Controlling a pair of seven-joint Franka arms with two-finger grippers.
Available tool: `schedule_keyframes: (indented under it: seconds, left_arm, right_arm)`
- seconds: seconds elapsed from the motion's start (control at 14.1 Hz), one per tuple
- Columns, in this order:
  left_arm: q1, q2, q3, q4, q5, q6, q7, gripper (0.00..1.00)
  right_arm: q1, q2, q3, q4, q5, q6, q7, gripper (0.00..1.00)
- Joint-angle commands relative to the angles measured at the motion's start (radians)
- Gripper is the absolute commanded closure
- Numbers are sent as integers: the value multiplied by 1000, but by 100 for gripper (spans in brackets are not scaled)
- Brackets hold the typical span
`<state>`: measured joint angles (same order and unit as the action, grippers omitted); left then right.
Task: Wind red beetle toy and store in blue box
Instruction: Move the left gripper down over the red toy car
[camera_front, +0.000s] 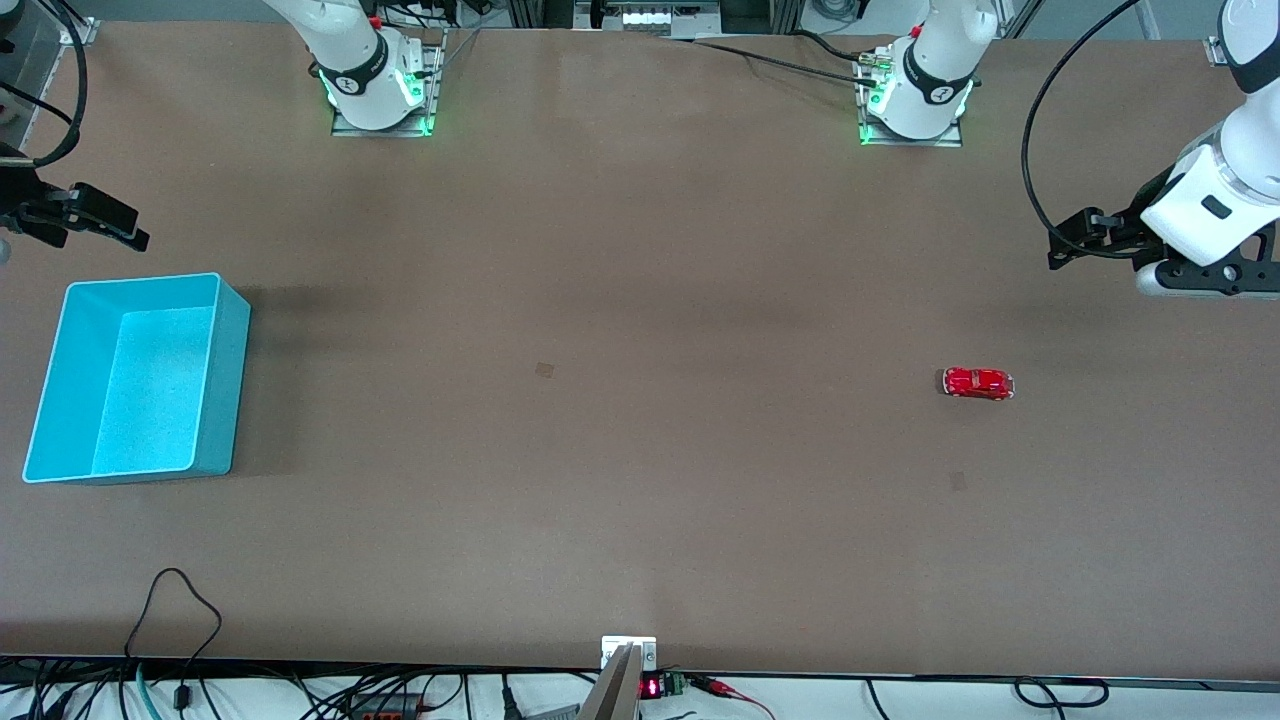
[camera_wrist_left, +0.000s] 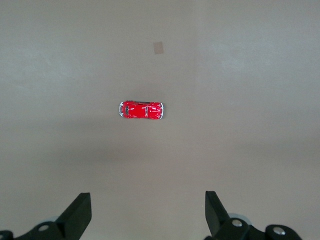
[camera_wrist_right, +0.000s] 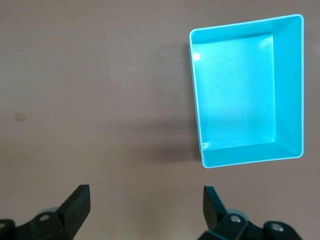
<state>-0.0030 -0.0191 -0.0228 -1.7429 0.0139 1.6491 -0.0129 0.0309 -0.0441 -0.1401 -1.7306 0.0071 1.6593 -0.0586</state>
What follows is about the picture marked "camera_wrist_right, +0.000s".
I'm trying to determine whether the blue plastic box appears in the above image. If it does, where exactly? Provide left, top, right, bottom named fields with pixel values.
left=187, top=13, right=305, bottom=169

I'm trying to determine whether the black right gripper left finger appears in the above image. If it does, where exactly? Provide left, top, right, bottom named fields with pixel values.
left=0, top=184, right=91, bottom=240

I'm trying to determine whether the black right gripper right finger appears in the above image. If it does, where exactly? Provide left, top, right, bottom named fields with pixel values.
left=199, top=185, right=305, bottom=240

